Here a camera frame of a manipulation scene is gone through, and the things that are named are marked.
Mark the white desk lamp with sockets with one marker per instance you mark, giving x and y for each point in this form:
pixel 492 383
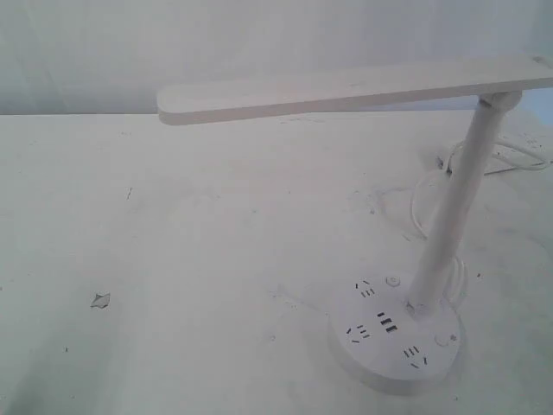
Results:
pixel 395 334

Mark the white power strip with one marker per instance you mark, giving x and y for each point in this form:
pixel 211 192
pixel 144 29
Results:
pixel 539 144

